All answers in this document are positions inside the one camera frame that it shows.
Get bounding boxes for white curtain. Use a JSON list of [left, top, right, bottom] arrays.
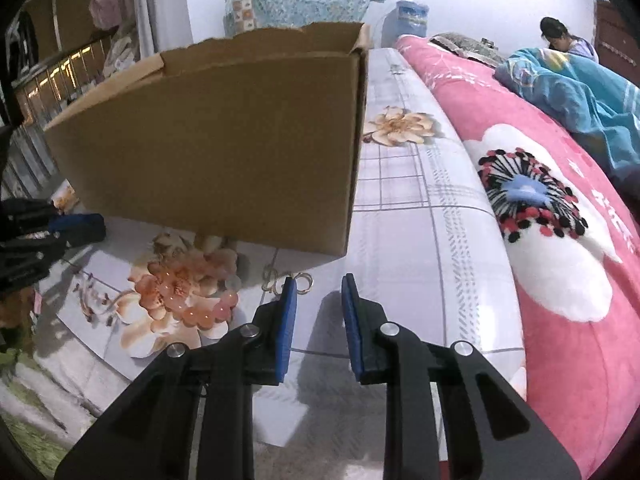
[[132, 0, 193, 58]]

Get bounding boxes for blue printed blanket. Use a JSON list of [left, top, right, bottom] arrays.
[[494, 47, 640, 186]]

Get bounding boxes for pink floral blanket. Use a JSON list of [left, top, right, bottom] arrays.
[[395, 35, 640, 480]]

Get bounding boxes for brown door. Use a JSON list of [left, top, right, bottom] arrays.
[[594, 0, 640, 81]]

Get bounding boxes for pink hanging clothes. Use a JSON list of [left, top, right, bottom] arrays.
[[89, 0, 136, 31]]

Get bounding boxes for metal rack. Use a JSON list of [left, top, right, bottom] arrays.
[[10, 35, 113, 126]]

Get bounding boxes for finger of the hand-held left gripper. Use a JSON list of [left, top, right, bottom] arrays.
[[0, 232, 73, 286], [0, 198, 107, 250]]

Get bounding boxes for grey patterned blanket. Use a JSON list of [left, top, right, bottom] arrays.
[[429, 32, 507, 67]]

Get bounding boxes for pink orange bead bracelet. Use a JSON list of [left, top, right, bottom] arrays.
[[137, 255, 243, 333]]

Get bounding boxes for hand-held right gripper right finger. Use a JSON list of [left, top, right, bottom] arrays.
[[341, 274, 582, 480]]

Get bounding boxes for blue water jug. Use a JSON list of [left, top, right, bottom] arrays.
[[382, 0, 431, 48]]

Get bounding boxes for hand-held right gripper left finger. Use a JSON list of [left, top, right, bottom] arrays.
[[54, 276, 299, 480]]

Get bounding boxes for cardboard box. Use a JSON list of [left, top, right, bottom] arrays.
[[44, 22, 371, 257]]

